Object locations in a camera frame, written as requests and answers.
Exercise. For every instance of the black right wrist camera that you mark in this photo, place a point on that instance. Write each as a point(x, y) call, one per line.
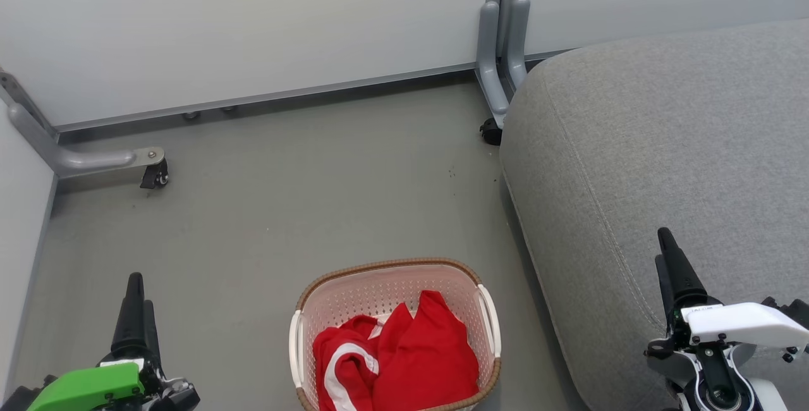
point(793, 308)

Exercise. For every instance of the grey partition post, double legs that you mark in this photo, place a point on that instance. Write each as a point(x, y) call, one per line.
point(499, 50)

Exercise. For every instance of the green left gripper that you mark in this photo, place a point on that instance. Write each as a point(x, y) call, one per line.
point(88, 387)

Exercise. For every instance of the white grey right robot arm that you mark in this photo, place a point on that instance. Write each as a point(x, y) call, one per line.
point(765, 393)

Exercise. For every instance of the white perforated laundry basket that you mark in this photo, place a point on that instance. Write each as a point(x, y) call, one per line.
point(379, 284)

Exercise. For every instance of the red garment with white stripe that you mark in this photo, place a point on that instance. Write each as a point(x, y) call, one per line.
point(430, 360)

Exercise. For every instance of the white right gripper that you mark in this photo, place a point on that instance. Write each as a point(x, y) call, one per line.
point(746, 322)

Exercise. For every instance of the grey partition leg, single tube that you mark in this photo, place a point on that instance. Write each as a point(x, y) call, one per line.
point(82, 159)

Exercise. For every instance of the grey aluminium partition rail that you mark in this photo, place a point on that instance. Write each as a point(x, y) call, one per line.
point(265, 96)

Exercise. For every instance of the black caster wheel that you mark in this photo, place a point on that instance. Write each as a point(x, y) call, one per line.
point(155, 176)
point(491, 132)

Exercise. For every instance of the small grey partition foot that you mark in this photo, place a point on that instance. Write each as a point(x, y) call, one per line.
point(191, 116)

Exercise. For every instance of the grey fabric sofa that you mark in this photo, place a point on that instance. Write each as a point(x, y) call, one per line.
point(663, 145)

